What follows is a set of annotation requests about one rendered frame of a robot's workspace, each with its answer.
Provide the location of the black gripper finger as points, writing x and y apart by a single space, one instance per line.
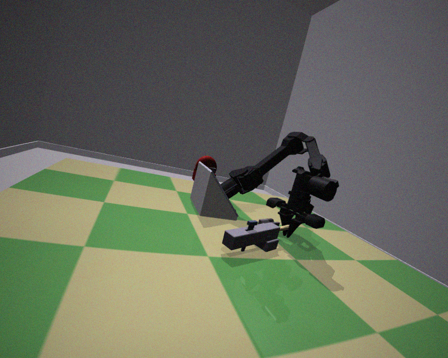
285 220
293 226

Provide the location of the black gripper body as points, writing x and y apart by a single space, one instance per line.
297 205

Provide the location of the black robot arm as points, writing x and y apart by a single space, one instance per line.
316 182

